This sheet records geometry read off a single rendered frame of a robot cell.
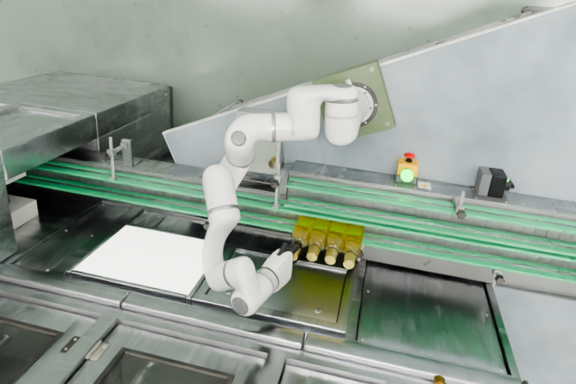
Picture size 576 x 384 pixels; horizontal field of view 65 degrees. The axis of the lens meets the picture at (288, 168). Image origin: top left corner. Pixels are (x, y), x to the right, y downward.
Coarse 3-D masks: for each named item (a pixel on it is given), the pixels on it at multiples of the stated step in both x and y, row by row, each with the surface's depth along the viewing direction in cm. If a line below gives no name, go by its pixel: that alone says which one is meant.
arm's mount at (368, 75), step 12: (372, 60) 155; (336, 72) 158; (348, 72) 152; (360, 72) 151; (372, 72) 150; (312, 84) 157; (360, 84) 152; (372, 84) 151; (384, 84) 155; (372, 96) 152; (384, 96) 151; (324, 108) 159; (384, 108) 153; (324, 120) 160; (372, 120) 155; (384, 120) 154; (360, 132) 158; (372, 132) 157
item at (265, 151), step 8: (240, 112) 164; (248, 112) 163; (256, 144) 174; (264, 144) 173; (272, 144) 173; (256, 152) 175; (264, 152) 174; (272, 152) 174; (256, 160) 176; (264, 160) 176; (256, 168) 171; (264, 168) 171
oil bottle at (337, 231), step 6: (336, 222) 156; (330, 228) 152; (336, 228) 152; (342, 228) 152; (330, 234) 148; (336, 234) 148; (342, 234) 149; (330, 240) 145; (336, 240) 145; (342, 240) 146; (336, 246) 144; (342, 246) 146
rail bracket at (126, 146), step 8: (112, 144) 168; (120, 144) 175; (128, 144) 176; (112, 152) 167; (128, 152) 178; (112, 160) 169; (128, 160) 180; (136, 160) 186; (112, 168) 170; (112, 176) 172
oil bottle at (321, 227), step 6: (318, 222) 155; (324, 222) 155; (330, 222) 156; (312, 228) 151; (318, 228) 151; (324, 228) 152; (312, 234) 147; (318, 234) 148; (324, 234) 148; (312, 240) 146; (318, 240) 146; (324, 240) 146; (324, 246) 147
